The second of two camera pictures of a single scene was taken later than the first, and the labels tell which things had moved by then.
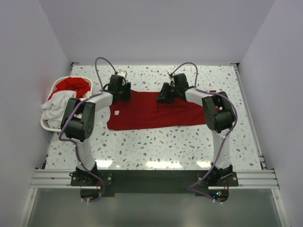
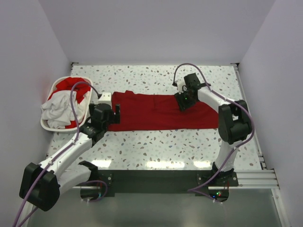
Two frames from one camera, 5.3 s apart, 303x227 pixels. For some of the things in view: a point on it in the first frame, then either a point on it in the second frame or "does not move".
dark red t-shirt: [143, 110] does not move
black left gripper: [127, 96] to [114, 118]
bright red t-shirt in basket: [79, 85] does not move
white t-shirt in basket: [53, 109] does not move
